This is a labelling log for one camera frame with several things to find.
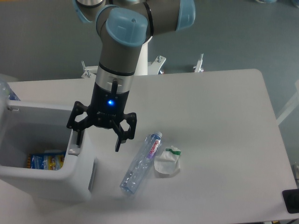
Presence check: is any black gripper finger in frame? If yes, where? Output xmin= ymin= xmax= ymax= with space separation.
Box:
xmin=111 ymin=112 xmax=137 ymax=153
xmin=66 ymin=101 xmax=96 ymax=146

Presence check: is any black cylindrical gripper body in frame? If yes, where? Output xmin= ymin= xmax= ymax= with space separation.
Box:
xmin=87 ymin=84 xmax=129 ymax=128

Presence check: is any white plastic trash can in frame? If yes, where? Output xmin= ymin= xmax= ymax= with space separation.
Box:
xmin=0 ymin=78 xmax=97 ymax=202

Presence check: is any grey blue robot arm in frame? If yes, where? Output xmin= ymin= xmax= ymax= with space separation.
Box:
xmin=67 ymin=0 xmax=196 ymax=151

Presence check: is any crushed clear plastic bottle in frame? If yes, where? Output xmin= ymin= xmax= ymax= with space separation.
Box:
xmin=120 ymin=132 xmax=162 ymax=195

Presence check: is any crumpled white paper cup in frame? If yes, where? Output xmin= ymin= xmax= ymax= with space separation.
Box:
xmin=154 ymin=146 xmax=182 ymax=175

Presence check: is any yellow blue snack wrapper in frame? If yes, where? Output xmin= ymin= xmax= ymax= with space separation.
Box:
xmin=26 ymin=152 xmax=65 ymax=170

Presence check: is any black device at edge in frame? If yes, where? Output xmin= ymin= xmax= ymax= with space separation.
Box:
xmin=282 ymin=189 xmax=299 ymax=214

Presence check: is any white frame at right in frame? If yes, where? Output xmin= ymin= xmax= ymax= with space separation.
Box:
xmin=276 ymin=80 xmax=299 ymax=125

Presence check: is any metal bracket at right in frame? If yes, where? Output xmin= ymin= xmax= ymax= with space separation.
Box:
xmin=292 ymin=164 xmax=299 ymax=185

